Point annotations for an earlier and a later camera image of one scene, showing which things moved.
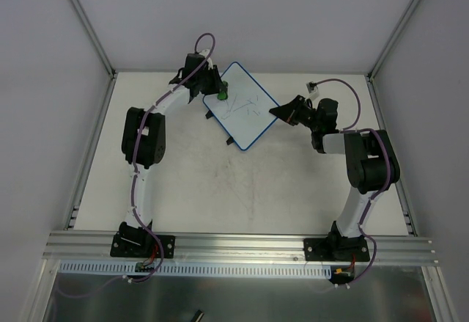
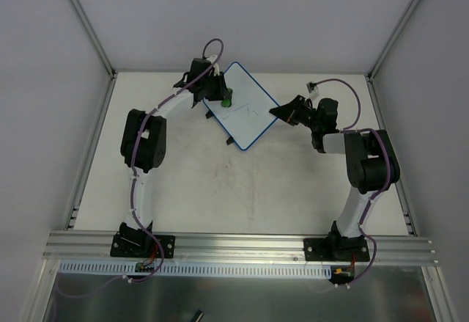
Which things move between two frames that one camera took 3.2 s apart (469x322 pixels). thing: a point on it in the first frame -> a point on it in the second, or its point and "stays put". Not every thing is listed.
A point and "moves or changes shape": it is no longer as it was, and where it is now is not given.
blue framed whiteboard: x=245 y=112 stays put
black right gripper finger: x=298 y=100 stays put
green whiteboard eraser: x=223 y=95 moves or changes shape
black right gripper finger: x=286 y=111 stays put
